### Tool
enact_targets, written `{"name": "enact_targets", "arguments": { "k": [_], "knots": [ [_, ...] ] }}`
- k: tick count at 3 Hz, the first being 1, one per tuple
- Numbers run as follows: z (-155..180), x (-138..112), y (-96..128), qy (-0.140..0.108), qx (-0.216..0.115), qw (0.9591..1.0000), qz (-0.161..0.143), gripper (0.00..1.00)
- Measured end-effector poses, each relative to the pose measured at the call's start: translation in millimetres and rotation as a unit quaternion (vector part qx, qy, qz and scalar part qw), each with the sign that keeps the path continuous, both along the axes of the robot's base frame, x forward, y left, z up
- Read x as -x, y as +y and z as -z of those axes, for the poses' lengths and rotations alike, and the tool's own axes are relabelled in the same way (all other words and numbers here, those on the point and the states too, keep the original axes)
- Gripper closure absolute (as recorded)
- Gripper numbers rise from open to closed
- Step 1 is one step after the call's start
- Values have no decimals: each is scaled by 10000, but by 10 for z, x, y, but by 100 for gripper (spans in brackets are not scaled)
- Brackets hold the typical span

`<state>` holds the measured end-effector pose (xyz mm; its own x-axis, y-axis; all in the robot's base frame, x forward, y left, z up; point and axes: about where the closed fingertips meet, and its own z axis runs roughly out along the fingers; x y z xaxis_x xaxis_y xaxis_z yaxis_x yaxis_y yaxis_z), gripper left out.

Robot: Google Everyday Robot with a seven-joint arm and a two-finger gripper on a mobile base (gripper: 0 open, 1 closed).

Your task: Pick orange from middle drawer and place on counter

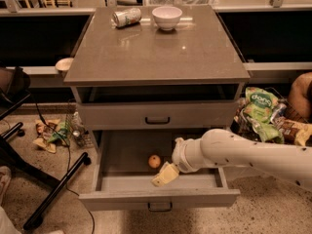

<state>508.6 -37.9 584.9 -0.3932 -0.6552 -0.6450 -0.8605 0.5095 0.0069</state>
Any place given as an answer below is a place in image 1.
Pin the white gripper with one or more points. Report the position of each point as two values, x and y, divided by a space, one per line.
178 154

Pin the small orange fruit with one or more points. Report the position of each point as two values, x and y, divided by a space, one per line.
154 161

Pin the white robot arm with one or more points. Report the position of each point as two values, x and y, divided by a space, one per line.
220 148

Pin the open grey lower drawer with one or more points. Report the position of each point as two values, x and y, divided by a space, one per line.
123 177

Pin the closed grey upper drawer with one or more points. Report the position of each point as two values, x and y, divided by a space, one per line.
134 116

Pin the grey drawer cabinet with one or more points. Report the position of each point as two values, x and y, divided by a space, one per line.
194 62

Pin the green dang chip bag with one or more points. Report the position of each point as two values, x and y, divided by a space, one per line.
258 111

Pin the brown snack bag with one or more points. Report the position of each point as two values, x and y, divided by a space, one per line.
294 132

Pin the snack bags on floor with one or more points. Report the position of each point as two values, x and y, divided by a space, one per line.
49 133

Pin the white ceramic bowl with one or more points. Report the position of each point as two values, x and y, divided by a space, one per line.
167 17

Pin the small round dish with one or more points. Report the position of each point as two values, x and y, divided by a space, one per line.
64 64

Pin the tipped soda can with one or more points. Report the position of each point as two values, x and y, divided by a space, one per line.
126 17

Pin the black metal stand leg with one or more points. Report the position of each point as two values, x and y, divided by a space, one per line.
36 218

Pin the black office chair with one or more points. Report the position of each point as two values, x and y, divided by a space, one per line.
14 84

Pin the wire basket right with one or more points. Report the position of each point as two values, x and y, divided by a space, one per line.
245 127

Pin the small wire basket left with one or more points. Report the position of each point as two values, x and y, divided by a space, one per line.
77 131

